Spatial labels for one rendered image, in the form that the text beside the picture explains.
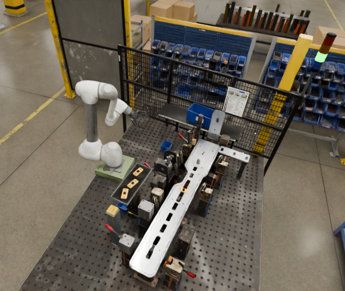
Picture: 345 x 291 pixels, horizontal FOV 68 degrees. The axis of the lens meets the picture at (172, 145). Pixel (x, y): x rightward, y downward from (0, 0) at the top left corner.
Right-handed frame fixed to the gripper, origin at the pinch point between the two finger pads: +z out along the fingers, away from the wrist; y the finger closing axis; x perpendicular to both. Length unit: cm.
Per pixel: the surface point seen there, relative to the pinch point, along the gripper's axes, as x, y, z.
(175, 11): 367, 171, -40
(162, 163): -79, -3, 19
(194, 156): -52, 10, 47
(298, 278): -80, -27, 208
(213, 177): -74, 9, 64
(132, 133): 20.0, -23.7, -2.7
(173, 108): 10.6, 28.6, 16.8
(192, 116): -13, 36, 33
